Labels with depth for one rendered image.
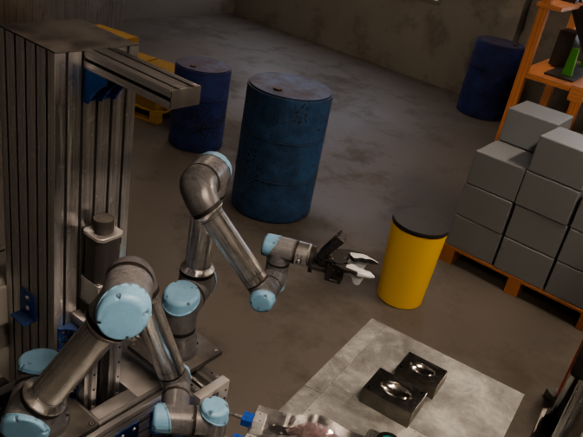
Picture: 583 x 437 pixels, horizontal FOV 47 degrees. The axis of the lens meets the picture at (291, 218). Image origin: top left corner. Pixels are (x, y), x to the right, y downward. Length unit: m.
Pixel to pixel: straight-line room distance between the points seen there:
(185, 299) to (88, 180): 0.51
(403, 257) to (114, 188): 2.76
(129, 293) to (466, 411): 1.59
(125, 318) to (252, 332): 2.60
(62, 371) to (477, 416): 1.62
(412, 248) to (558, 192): 1.11
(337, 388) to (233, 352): 1.41
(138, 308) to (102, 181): 0.51
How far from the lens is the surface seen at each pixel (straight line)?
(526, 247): 5.04
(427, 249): 4.36
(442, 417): 2.65
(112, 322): 1.53
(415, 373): 2.70
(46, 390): 1.72
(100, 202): 1.93
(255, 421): 2.30
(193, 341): 2.22
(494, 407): 2.79
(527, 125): 5.26
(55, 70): 1.70
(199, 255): 2.17
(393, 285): 4.53
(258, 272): 2.01
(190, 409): 1.80
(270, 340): 4.05
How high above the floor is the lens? 2.50
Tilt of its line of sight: 28 degrees down
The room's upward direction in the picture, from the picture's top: 11 degrees clockwise
